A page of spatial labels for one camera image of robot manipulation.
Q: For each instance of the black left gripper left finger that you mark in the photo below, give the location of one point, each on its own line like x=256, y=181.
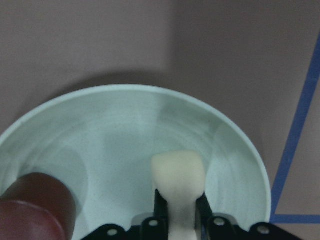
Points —
x=161, y=214

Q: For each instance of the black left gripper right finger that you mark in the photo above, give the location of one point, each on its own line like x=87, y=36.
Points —
x=203, y=213

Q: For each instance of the white steamed bun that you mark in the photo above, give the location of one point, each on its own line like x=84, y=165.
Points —
x=180, y=178

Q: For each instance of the brown steamed bun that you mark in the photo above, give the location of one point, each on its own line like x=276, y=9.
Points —
x=37, y=207

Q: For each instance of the mint green plate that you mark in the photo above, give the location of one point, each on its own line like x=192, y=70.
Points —
x=100, y=141

